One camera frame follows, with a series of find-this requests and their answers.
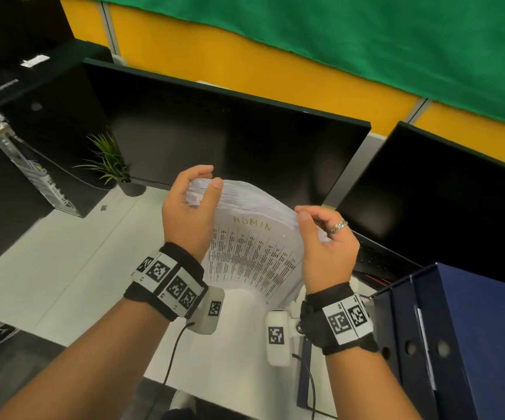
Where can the person's right forearm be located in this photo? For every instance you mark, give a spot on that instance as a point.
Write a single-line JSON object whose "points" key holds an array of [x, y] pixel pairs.
{"points": [[366, 384]]}

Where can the black left wristband with markers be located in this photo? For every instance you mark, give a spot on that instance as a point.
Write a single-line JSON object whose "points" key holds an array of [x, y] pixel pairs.
{"points": [[143, 297]]}

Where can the grey partition post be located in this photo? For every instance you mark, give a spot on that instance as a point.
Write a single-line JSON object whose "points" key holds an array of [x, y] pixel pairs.
{"points": [[113, 34], [357, 166]]}

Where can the black wristband with markers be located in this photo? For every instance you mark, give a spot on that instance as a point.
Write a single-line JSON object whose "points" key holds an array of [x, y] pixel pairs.
{"points": [[143, 297], [318, 328]]}

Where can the black right wristband with markers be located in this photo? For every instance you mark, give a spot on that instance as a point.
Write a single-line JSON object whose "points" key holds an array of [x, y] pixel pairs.
{"points": [[318, 328]]}

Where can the black computer tower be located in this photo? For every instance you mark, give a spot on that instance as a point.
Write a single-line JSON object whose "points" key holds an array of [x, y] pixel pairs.
{"points": [[73, 118]]}

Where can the large black monitor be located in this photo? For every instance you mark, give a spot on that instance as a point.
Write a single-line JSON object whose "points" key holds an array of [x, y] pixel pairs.
{"points": [[235, 135]]}

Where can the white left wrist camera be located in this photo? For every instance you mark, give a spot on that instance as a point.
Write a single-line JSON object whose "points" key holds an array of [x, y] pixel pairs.
{"points": [[208, 312]]}

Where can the black keyboard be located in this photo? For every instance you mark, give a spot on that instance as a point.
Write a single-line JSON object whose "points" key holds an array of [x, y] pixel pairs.
{"points": [[379, 258]]}

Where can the green cloth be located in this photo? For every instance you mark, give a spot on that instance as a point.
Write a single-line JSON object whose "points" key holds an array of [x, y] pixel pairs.
{"points": [[344, 34]]}

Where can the stack of white printed papers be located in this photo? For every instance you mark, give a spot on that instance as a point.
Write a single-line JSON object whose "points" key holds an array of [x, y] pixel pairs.
{"points": [[252, 253]]}

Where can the person's left forearm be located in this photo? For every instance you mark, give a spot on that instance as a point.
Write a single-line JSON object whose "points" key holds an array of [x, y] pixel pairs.
{"points": [[86, 371]]}

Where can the person's left hand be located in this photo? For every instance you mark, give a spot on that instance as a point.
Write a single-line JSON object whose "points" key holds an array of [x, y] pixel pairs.
{"points": [[187, 223]]}

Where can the small green potted plant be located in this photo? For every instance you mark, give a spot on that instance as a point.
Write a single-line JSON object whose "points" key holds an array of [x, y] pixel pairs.
{"points": [[110, 163]]}

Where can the white shoe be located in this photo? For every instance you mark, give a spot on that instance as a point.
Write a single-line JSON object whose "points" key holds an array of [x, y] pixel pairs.
{"points": [[183, 400]]}

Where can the smaller black monitor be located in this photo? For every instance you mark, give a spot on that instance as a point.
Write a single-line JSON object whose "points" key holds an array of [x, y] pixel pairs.
{"points": [[445, 205]]}

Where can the yellow partition panel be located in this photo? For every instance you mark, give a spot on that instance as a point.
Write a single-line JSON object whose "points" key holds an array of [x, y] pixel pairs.
{"points": [[235, 61]]}

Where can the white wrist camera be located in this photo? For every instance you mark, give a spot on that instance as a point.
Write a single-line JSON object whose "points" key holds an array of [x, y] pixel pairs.
{"points": [[208, 312], [279, 341]]}

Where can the white sticker on tower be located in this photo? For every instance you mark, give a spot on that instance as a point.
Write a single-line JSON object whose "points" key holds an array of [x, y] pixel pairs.
{"points": [[35, 61]]}

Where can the person's right hand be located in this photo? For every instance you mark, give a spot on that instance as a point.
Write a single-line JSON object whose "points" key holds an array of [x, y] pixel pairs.
{"points": [[331, 258]]}

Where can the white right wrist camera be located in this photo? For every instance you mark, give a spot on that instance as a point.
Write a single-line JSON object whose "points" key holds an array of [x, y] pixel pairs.
{"points": [[279, 341]]}

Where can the black side panel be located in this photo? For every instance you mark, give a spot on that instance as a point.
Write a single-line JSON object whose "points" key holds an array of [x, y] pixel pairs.
{"points": [[3, 205]]}

